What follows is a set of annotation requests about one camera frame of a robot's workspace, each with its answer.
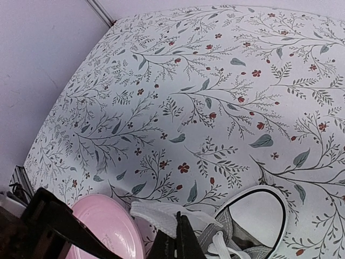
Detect pink round plate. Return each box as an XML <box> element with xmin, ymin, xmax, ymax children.
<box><xmin>72</xmin><ymin>194</ymin><xmax>146</xmax><ymax>259</ymax></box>

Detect floral patterned table mat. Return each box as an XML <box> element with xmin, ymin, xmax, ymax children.
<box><xmin>24</xmin><ymin>5</ymin><xmax>344</xmax><ymax>258</ymax></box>

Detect grey canvas sneaker white laces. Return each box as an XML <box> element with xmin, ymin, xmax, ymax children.
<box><xmin>130</xmin><ymin>185</ymin><xmax>288</xmax><ymax>258</ymax></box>

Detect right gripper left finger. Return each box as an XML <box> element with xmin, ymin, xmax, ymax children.
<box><xmin>21</xmin><ymin>188</ymin><xmax>119</xmax><ymax>258</ymax></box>

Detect left aluminium frame post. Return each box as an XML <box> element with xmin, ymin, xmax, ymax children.
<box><xmin>85</xmin><ymin>0</ymin><xmax>114</xmax><ymax>28</ymax></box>

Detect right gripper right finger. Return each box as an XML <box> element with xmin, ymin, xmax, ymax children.
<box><xmin>152</xmin><ymin>212</ymin><xmax>206</xmax><ymax>258</ymax></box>

